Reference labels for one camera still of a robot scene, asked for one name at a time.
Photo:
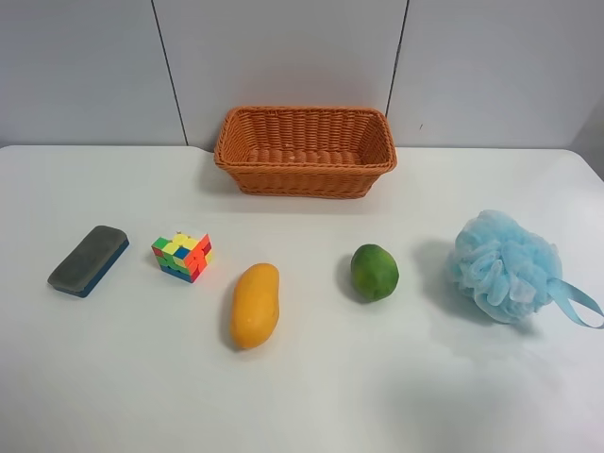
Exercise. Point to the multicolour puzzle cube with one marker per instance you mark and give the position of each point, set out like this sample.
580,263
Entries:
183,256

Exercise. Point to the grey blue board eraser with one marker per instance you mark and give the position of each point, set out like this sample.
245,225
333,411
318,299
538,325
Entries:
84,267

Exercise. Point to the green lemon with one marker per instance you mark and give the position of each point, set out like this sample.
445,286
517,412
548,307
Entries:
374,272

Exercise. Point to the light blue bath sponge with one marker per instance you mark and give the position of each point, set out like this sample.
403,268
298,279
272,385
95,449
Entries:
511,273

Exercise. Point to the orange woven basket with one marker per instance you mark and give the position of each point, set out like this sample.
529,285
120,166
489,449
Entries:
324,152

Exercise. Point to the yellow mango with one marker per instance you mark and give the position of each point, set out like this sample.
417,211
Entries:
255,306

